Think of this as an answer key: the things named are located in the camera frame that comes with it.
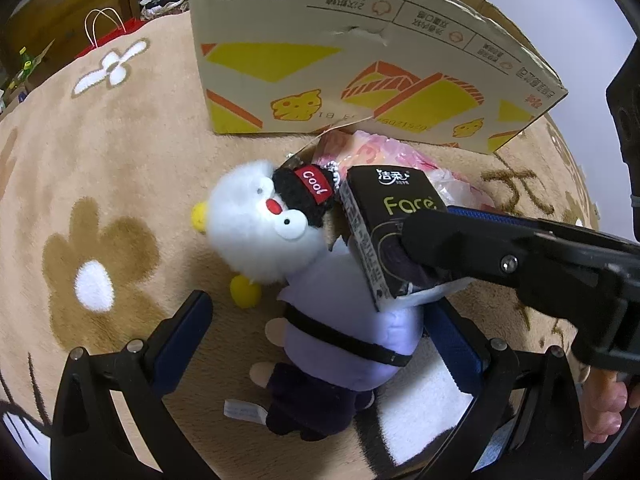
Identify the wooden wardrobe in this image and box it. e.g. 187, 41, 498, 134
5, 0, 189, 77

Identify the person's right hand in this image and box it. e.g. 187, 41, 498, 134
582, 371, 630, 445

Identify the red paper bag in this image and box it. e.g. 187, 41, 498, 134
75, 7, 147, 57

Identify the printed cardboard box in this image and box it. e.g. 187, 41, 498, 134
186, 0, 570, 156

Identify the black tissue packet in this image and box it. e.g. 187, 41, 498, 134
340, 164, 473, 313

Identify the brown floral blanket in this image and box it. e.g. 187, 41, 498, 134
0, 12, 607, 480

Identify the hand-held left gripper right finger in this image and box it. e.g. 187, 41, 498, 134
420, 300, 586, 480

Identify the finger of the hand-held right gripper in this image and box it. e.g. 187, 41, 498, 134
446, 205, 640, 262
401, 209, 618, 303

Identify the cardboard box with bottles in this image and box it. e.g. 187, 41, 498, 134
0, 40, 57, 117

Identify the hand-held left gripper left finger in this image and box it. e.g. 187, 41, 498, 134
50, 290, 216, 480

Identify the white duck plush toy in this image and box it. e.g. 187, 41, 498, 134
191, 159, 427, 443

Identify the pink plastic packet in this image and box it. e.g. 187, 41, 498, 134
314, 129, 497, 212

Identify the green glass bottle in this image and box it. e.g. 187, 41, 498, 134
16, 46, 37, 88

